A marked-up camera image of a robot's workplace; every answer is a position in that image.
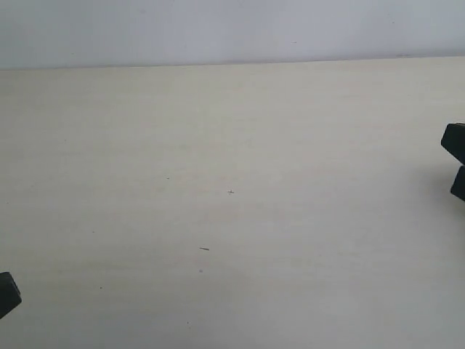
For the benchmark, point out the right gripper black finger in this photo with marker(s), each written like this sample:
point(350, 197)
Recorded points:
point(453, 141)
point(458, 187)

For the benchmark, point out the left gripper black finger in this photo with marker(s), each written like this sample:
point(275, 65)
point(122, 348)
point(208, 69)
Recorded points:
point(10, 296)

